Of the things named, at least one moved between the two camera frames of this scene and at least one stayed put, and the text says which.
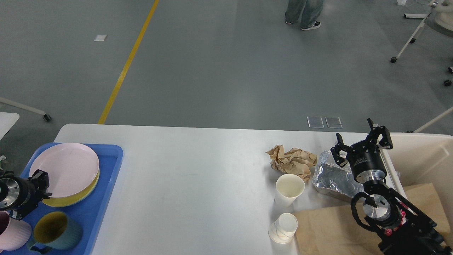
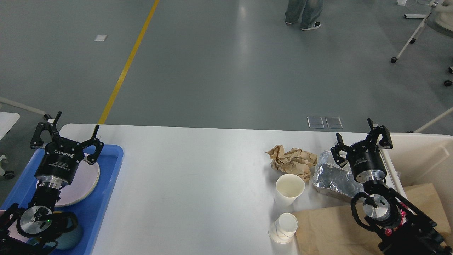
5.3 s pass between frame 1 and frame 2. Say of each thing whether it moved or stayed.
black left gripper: moved
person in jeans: stayed
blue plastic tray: stayed
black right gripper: stayed
